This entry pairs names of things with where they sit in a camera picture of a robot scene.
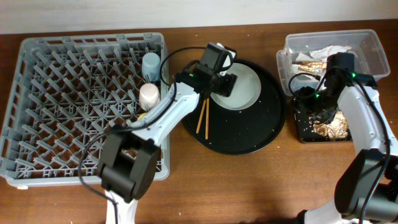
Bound grey round plate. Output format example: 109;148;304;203
211;63;261;110

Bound brown food scraps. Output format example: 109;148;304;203
312;110;349;141

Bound gold foil wrapper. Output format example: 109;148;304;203
292;61;326;74

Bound white napkin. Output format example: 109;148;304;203
292;45;351;73

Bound pink cup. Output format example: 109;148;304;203
139;83;160;111

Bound light blue cup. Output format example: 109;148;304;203
142;52;161;82

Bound yellow bowl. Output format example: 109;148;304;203
137;113;147;121

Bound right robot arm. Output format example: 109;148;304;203
292;52;397;223

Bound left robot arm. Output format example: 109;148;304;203
97;43;237;223

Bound grey dishwasher rack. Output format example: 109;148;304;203
1;32;168;189

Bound black rectangular tray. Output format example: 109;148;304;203
292;97;353;143

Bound round black tray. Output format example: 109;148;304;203
183;59;287;155

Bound clear plastic bin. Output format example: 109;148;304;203
276;29;391;96

